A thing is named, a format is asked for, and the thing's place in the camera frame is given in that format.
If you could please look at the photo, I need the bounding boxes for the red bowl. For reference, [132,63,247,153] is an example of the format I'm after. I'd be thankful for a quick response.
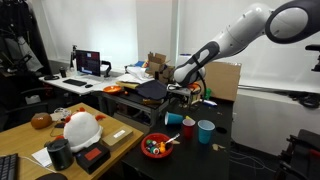
[140,133,173,159]

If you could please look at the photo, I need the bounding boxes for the red plastic cup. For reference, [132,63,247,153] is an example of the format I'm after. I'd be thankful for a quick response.
[182,119,195,139]

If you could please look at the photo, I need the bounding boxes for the large cardboard box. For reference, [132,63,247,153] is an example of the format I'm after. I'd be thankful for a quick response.
[205,62,241,101]

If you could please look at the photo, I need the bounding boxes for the black cylindrical speaker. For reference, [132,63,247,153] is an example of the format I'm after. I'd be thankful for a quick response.
[47,139,74,171]

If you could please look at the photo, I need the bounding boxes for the colourful small toys in bowl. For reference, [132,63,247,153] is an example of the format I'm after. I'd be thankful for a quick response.
[146,139,166,154]

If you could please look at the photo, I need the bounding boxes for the wooden desk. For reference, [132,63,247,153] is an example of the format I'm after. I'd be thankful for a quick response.
[0,103,143,180]

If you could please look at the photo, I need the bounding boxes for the orange bowl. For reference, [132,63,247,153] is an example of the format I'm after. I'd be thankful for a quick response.
[103,85,122,94]

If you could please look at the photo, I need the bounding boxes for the white plush chicken toy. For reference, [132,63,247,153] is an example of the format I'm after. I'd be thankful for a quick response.
[55,108,103,153]

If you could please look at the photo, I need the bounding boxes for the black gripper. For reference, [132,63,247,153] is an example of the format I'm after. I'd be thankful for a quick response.
[167,83,202,107]

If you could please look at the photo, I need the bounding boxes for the black monitor on desk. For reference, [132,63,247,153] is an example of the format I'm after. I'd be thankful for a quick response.
[76,50,100,76]

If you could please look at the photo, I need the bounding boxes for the brown toy football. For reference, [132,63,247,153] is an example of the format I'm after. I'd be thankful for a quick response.
[31,113,53,129]

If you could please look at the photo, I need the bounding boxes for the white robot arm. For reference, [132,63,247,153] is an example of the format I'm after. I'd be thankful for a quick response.
[173,0,320,87]

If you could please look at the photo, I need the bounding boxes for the blue plastic cup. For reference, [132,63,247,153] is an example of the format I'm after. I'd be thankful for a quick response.
[164,112,184,125]
[198,120,215,144]

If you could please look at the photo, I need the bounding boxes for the black keyboard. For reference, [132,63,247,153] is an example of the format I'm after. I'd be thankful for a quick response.
[62,79,87,87]

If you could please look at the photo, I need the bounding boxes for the tan cardboard box small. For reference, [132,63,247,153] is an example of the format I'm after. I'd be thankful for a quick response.
[102,126,133,147]

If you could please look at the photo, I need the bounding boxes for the open cardboard box rear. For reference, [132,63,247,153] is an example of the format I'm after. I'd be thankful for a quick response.
[146,52,174,84]

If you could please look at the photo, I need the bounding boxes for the black office chair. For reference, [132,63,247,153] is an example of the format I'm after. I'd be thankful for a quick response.
[0,74,56,131]

